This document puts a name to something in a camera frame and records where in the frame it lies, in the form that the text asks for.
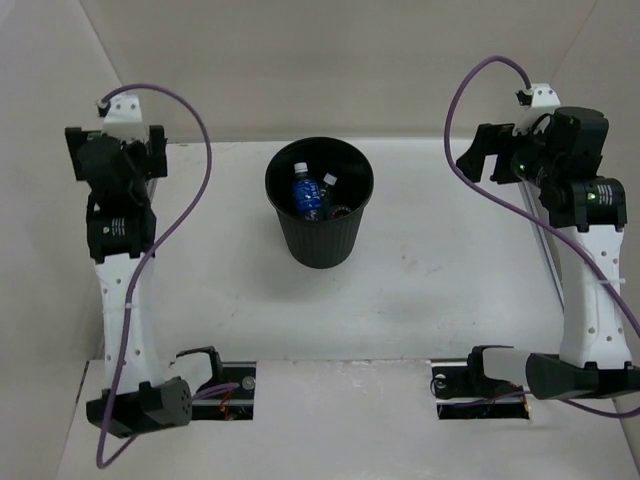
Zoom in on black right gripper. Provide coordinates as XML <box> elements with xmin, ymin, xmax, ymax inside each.
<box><xmin>456</xmin><ymin>119</ymin><xmax>562</xmax><ymax>190</ymax></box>

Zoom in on clear unlabelled plastic bottle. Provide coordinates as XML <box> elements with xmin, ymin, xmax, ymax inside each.
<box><xmin>319</xmin><ymin>173</ymin><xmax>337</xmax><ymax>208</ymax></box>

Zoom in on red label clear bottle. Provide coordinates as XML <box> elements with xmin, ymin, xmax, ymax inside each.
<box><xmin>326</xmin><ymin>205</ymin><xmax>352</xmax><ymax>220</ymax></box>

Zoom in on blue label clear bottle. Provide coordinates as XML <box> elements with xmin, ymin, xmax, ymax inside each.
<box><xmin>292</xmin><ymin>162</ymin><xmax>322</xmax><ymax>222</ymax></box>

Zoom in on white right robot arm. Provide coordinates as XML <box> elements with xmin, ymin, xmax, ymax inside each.
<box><xmin>456</xmin><ymin>107</ymin><xmax>639</xmax><ymax>401</ymax></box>

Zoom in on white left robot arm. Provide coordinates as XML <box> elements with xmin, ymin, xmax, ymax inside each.
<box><xmin>64</xmin><ymin>126</ymin><xmax>225</xmax><ymax>439</ymax></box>

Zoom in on black plastic waste bin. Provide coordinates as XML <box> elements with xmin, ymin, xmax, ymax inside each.
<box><xmin>265</xmin><ymin>137</ymin><xmax>374</xmax><ymax>269</ymax></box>

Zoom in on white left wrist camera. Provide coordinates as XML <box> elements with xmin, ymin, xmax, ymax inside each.
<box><xmin>96</xmin><ymin>93</ymin><xmax>148</xmax><ymax>143</ymax></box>

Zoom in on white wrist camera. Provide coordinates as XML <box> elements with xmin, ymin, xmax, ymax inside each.
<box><xmin>513</xmin><ymin>83</ymin><xmax>561</xmax><ymax>136</ymax></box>
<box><xmin>96</xmin><ymin>93</ymin><xmax>148</xmax><ymax>143</ymax></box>

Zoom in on right aluminium table rail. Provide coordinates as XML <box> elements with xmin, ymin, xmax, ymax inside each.
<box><xmin>519</xmin><ymin>183</ymin><xmax>564</xmax><ymax>308</ymax></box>

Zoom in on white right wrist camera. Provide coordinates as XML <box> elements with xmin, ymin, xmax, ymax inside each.
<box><xmin>513</xmin><ymin>83</ymin><xmax>561</xmax><ymax>136</ymax></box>

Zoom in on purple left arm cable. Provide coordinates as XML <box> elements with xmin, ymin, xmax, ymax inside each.
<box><xmin>94</xmin><ymin>84</ymin><xmax>241</xmax><ymax>470</ymax></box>

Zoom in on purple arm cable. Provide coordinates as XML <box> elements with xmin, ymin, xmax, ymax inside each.
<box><xmin>444</xmin><ymin>55</ymin><xmax>640</xmax><ymax>419</ymax></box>
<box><xmin>94</xmin><ymin>84</ymin><xmax>241</xmax><ymax>470</ymax></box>

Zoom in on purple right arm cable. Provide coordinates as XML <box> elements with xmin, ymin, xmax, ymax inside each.
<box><xmin>444</xmin><ymin>55</ymin><xmax>640</xmax><ymax>419</ymax></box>

